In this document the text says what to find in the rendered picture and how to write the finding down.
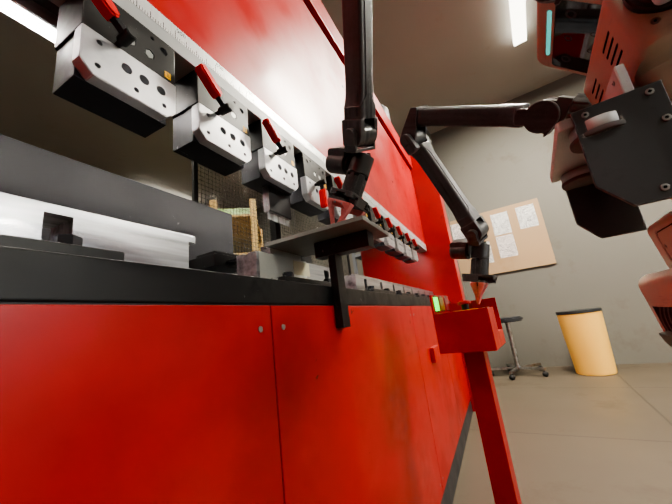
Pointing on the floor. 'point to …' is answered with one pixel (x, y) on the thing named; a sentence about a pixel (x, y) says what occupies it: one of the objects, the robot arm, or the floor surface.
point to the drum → (587, 341)
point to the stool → (516, 352)
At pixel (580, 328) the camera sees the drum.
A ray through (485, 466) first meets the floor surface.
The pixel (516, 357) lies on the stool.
